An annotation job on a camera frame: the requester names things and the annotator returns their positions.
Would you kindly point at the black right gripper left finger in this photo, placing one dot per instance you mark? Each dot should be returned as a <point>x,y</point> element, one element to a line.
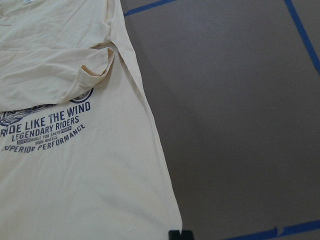
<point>174,235</point>

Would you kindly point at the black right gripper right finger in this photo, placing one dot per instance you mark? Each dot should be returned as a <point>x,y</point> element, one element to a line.
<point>186,235</point>

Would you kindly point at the cream long-sleeve printed shirt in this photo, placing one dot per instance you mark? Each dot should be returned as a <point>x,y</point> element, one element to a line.
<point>80,154</point>

